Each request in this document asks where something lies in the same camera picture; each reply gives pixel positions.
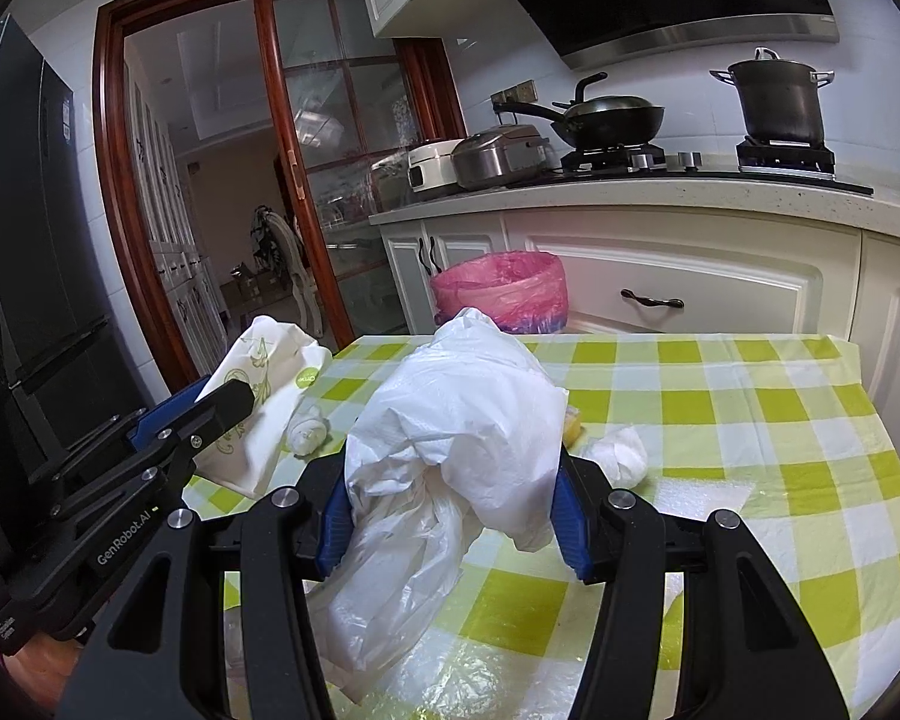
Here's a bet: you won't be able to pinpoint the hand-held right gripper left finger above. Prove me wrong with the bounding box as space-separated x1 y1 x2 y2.
60 454 361 720

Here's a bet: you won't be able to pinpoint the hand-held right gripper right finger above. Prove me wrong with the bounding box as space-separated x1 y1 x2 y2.
551 450 848 720

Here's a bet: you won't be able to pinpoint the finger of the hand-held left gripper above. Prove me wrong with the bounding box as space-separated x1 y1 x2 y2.
146 379 257 482
26 382 211 505

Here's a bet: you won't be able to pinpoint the white paper bag green print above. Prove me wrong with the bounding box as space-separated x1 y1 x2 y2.
195 315 332 500

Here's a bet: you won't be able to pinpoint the white paper towel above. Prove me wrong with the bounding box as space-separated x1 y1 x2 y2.
285 405 332 458

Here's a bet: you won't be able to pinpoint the white plastic bag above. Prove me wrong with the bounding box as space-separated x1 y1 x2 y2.
311 307 571 695

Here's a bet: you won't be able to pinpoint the bin with pink liner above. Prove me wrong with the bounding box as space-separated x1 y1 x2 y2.
430 253 569 335

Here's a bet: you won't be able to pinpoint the crumpled white tissue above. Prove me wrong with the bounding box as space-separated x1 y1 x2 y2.
581 424 650 488

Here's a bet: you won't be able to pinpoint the clear plastic film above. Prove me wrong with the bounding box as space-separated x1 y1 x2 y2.
656 476 755 522

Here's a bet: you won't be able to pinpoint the white dining chair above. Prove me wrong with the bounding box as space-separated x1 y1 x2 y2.
251 206 325 338

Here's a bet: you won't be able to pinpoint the green white checked tablecloth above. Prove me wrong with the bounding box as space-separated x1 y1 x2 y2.
184 334 900 720

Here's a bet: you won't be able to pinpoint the dark refrigerator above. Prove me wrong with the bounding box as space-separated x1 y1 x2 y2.
0 15 151 593

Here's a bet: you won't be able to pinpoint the white kitchen base cabinets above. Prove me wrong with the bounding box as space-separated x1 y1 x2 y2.
370 180 900 421

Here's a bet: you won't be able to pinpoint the wooden framed glass sliding door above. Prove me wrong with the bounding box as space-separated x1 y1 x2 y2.
255 0 466 350

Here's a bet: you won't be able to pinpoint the white rice cooker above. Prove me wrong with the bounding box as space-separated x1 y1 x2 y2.
407 139 462 200

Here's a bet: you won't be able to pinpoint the silver rice cooker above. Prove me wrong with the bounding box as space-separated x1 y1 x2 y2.
451 129 552 191

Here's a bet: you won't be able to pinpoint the black gas hob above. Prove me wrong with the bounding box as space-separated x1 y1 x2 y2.
495 141 875 196

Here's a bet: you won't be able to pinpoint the black wok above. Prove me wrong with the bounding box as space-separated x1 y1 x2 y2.
495 73 665 149

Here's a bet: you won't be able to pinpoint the dark stock pot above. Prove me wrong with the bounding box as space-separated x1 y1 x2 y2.
710 47 835 147

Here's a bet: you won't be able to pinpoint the dark drawer handle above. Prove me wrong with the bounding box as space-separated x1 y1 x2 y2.
621 289 685 311

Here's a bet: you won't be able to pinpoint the red wooden door frame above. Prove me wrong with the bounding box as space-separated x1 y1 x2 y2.
94 0 361 391

